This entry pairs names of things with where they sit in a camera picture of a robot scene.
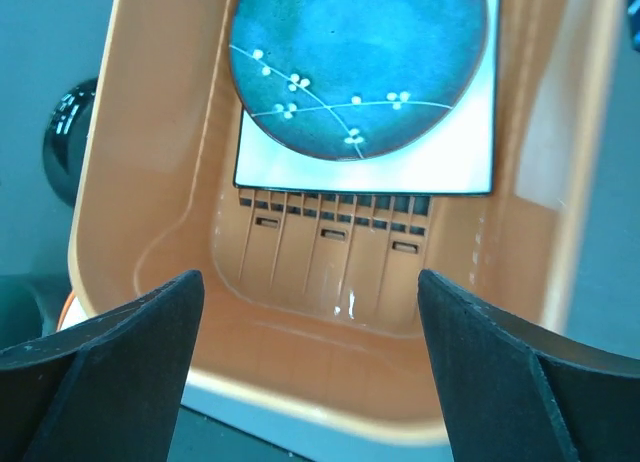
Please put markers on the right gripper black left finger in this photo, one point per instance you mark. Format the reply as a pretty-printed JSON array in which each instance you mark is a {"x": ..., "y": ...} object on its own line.
[{"x": 108, "y": 388}]

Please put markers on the white square bowl orange rim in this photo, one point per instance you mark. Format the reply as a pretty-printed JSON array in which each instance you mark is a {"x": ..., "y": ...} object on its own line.
[{"x": 71, "y": 314}]

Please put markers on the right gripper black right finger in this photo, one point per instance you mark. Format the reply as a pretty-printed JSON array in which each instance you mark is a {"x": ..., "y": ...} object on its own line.
[{"x": 511, "y": 390}]

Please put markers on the orange plastic bin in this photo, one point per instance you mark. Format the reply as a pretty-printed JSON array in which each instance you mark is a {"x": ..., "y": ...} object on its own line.
[{"x": 311, "y": 300}]

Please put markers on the black round plate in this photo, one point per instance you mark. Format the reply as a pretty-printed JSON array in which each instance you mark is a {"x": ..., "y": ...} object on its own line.
[{"x": 65, "y": 140}]

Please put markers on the white square plate black rim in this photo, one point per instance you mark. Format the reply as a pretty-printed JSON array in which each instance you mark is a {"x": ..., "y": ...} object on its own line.
[{"x": 454, "y": 157}]

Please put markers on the blue-grey round plate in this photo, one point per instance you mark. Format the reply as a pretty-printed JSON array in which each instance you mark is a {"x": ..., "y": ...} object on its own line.
[{"x": 355, "y": 79}]

